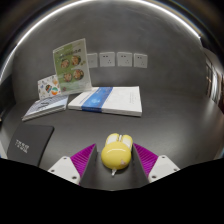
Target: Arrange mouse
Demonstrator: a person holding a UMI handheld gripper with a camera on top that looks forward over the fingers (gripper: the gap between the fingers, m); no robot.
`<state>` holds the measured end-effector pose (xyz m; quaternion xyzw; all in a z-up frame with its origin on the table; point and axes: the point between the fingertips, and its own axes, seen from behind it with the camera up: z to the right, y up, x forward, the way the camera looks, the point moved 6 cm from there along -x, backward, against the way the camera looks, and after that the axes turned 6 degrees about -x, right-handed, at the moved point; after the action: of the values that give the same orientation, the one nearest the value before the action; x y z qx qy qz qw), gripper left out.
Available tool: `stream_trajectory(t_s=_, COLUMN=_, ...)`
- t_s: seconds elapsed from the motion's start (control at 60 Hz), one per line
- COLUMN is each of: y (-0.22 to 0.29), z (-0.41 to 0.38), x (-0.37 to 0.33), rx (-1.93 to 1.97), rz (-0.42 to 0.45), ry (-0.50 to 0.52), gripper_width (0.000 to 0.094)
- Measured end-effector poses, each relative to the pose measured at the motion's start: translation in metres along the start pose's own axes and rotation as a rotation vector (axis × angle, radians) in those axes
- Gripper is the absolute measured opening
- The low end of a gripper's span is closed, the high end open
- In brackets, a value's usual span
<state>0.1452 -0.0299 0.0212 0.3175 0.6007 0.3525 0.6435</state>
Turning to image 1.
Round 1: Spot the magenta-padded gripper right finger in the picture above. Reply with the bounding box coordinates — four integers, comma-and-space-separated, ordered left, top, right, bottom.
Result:
113, 142, 181, 191

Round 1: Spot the small colourful printed card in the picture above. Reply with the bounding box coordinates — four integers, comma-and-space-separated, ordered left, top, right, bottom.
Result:
37, 74, 62, 100

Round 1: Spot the yellow rabbit-shaped computer mouse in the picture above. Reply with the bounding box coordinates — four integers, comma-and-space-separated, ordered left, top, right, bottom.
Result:
100, 132, 134, 177

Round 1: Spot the white ceiling light strip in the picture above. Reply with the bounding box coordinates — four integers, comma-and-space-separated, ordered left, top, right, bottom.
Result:
0, 0, 203, 84

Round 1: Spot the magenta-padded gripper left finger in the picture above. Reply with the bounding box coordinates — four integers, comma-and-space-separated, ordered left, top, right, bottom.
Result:
47, 143, 114, 191

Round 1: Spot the green leaflet in clear stand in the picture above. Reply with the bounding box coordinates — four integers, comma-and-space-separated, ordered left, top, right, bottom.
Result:
52, 37, 93, 96

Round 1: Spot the white wall socket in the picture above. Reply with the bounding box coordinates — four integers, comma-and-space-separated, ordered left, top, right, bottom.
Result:
99, 51, 116, 68
86, 52, 99, 69
116, 51, 134, 68
133, 52, 149, 69

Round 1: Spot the grey striped book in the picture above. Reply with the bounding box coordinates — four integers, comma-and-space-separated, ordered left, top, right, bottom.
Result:
21, 94, 70, 122

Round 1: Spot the white book with blue band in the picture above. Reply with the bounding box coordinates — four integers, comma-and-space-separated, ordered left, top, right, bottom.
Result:
67, 86, 143, 117

